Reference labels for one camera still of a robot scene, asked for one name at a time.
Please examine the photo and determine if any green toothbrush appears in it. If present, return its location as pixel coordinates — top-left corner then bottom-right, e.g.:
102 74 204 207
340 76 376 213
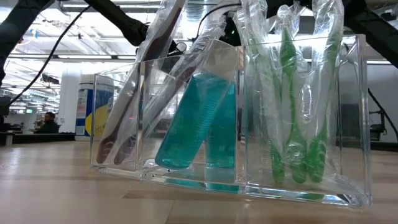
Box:
234 0 285 186
275 4 309 184
306 0 345 184

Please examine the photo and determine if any white blue wipes canister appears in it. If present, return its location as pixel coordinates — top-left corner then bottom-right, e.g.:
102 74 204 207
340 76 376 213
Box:
75 73 116 138

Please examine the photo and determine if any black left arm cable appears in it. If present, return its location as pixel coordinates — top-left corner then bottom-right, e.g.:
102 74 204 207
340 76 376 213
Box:
0 4 93 111

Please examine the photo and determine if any black background stand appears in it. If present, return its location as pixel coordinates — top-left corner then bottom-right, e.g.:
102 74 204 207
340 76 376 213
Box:
368 108 388 142

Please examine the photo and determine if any clear acrylic organizer box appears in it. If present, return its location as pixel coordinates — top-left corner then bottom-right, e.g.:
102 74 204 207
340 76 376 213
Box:
90 34 373 208

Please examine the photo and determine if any person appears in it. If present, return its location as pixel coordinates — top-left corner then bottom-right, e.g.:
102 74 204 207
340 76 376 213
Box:
33 111 62 134

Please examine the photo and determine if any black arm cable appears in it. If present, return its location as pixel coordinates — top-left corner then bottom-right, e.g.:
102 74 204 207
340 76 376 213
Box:
0 4 93 111
368 88 398 141

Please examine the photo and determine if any black ceiling-mounted device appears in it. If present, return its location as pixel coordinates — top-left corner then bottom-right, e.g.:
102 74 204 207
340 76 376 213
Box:
40 73 60 85

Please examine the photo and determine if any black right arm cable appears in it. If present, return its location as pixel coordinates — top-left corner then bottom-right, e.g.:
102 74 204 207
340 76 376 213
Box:
368 88 398 141

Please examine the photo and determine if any dark background cabinet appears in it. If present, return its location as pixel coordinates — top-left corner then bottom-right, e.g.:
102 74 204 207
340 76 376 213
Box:
340 102 361 141

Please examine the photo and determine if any dark background monitor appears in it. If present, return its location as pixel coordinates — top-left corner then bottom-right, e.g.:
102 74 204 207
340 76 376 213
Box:
0 96 10 118

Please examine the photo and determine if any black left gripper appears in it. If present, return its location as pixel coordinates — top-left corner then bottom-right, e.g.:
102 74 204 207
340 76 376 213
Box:
167 39 187 58

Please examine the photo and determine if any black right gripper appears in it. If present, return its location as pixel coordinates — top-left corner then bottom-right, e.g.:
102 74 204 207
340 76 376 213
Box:
222 15 243 47

